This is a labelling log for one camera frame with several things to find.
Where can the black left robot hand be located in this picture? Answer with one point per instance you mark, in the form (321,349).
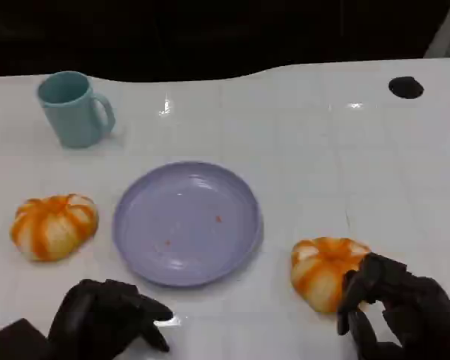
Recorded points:
(93,315)

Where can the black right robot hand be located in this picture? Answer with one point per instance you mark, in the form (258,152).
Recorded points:
(420,300)

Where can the orange white toy bread roll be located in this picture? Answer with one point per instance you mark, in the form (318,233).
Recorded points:
(52,228)
(318,270)

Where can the lilac plate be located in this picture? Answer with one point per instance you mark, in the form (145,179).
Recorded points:
(187,225)

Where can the pale green mug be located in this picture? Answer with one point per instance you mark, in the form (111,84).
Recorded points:
(71,116)

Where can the black round table grommet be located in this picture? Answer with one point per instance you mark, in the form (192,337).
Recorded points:
(405,87)

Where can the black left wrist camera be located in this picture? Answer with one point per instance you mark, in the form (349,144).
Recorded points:
(18,341)

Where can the grey metal post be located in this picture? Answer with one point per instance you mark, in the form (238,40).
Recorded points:
(448,33)

